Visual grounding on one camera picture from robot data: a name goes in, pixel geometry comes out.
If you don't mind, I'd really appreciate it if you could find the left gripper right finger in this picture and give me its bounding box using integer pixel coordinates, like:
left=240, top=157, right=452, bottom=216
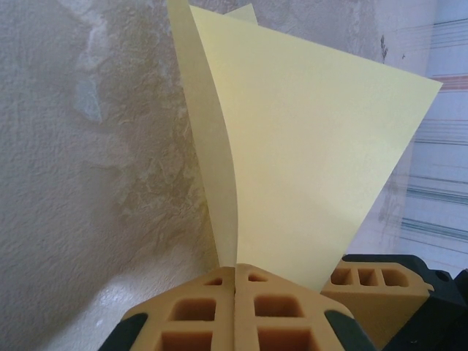
left=234, top=263, right=374, bottom=351

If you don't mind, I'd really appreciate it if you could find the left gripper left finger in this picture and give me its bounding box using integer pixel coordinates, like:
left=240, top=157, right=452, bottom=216
left=104, top=266, right=235, bottom=351

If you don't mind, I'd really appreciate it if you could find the yellow cloth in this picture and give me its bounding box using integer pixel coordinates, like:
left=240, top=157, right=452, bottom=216
left=166, top=0, right=444, bottom=295

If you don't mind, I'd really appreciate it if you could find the ribbed translucent enclosure panel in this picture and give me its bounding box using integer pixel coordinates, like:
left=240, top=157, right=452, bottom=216
left=365, top=0, right=468, bottom=264

